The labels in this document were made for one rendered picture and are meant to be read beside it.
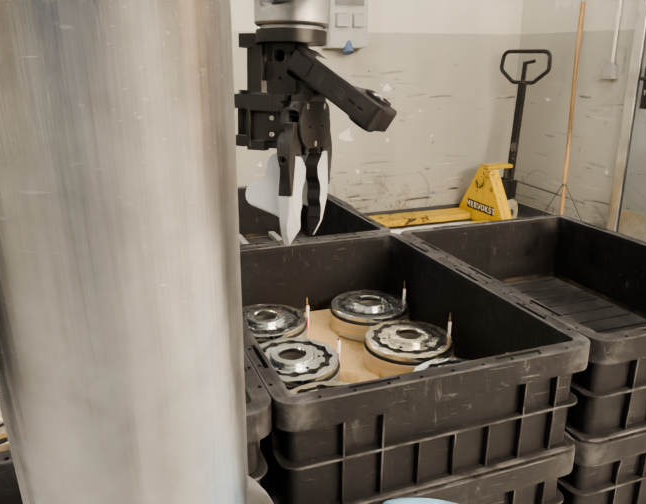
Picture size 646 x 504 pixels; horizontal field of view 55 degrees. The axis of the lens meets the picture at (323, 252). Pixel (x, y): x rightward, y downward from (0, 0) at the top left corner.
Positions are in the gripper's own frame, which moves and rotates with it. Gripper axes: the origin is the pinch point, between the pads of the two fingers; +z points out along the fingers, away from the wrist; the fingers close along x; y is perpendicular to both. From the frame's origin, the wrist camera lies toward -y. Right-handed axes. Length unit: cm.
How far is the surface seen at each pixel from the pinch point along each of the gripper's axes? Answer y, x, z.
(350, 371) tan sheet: -4.6, -2.9, 16.8
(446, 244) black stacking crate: -8.2, -31.9, 7.4
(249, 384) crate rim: -4.9, 20.1, 8.2
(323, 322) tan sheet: 3.9, -14.2, 16.1
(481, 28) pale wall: 61, -412, -62
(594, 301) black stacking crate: -29, -38, 15
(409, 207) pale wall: 97, -382, 66
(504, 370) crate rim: -22.5, 8.2, 8.1
